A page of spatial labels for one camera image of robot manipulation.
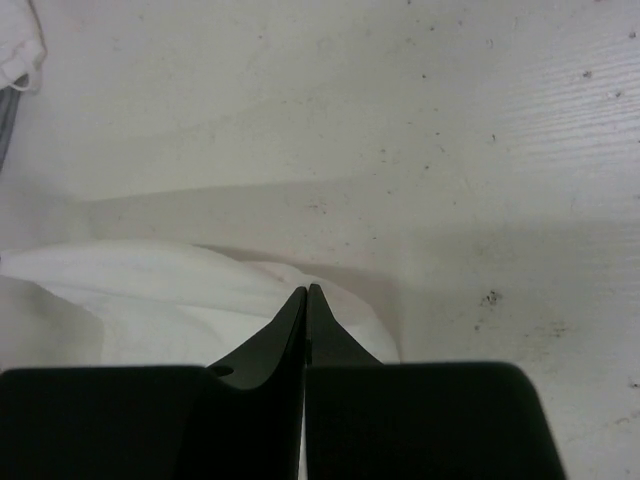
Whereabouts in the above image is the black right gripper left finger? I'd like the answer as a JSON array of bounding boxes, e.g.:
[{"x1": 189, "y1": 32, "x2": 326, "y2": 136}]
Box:
[{"x1": 1, "y1": 288, "x2": 306, "y2": 479}]

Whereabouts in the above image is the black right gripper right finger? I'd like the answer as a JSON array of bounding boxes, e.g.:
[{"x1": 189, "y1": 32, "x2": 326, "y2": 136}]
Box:
[{"x1": 305, "y1": 285, "x2": 565, "y2": 479}]

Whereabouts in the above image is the white tank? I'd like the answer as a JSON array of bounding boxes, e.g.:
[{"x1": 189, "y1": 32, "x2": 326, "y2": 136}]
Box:
[
  {"x1": 0, "y1": 0, "x2": 47, "y2": 92},
  {"x1": 1, "y1": 240, "x2": 399, "y2": 365}
]

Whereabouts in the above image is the folded grey tank top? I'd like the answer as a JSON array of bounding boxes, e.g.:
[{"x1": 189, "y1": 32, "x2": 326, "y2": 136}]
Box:
[{"x1": 0, "y1": 87, "x2": 21, "y2": 169}]

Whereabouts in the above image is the folded white tank top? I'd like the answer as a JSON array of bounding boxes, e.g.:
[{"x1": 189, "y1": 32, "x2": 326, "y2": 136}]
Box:
[{"x1": 0, "y1": 0, "x2": 47, "y2": 92}]

